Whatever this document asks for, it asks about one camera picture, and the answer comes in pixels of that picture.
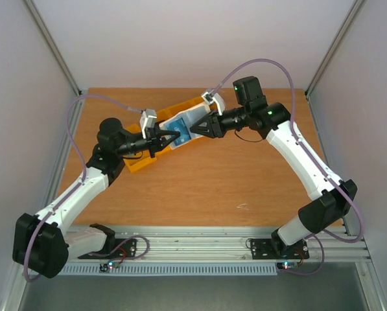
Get right rear aluminium frame post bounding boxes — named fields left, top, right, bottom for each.
left=305, top=0, right=366, bottom=99

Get right side aluminium rail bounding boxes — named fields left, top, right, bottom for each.
left=306, top=93, right=355, bottom=236

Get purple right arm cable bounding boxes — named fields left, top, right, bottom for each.
left=212, top=58, right=366, bottom=275

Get aluminium rail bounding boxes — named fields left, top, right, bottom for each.
left=306, top=93, right=355, bottom=236
left=108, top=225, right=371, bottom=264
left=39, top=97, right=85, bottom=210

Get yellow plastic bin row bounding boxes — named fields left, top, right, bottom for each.
left=124, top=96, right=217, bottom=173

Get left side aluminium rail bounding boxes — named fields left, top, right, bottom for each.
left=39, top=97, right=85, bottom=210

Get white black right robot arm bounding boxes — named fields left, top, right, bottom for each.
left=190, top=76, right=357, bottom=258

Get grey slotted cable duct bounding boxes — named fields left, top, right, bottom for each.
left=60, top=262, right=277, bottom=277

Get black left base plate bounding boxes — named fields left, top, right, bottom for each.
left=78, top=238, right=137, bottom=260

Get left small circuit board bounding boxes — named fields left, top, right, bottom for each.
left=99, top=262, right=120, bottom=273

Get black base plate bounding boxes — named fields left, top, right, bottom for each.
left=78, top=238, right=137, bottom=260
left=246, top=238, right=310, bottom=260

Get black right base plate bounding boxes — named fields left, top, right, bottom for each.
left=246, top=238, right=310, bottom=260

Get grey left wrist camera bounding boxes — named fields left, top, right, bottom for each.
left=139, top=109, right=157, bottom=139

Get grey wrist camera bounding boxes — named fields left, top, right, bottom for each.
left=139, top=109, right=157, bottom=139
left=201, top=89, right=226, bottom=115

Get aluminium frame post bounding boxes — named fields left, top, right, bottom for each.
left=305, top=0, right=366, bottom=99
left=22, top=0, right=82, bottom=96

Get aluminium front rail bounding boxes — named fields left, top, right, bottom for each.
left=108, top=225, right=371, bottom=264

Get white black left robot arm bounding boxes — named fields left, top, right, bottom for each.
left=12, top=118, right=180, bottom=282

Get right small circuit board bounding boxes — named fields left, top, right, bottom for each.
left=277, top=261, right=301, bottom=270

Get small circuit board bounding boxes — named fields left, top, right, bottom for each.
left=99, top=262, right=120, bottom=273
left=277, top=261, right=301, bottom=270

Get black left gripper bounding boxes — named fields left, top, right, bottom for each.
left=117, top=124, right=181, bottom=158

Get left rear aluminium frame post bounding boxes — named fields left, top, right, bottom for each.
left=22, top=0, right=82, bottom=96

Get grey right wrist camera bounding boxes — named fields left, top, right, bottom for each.
left=201, top=89, right=226, bottom=115

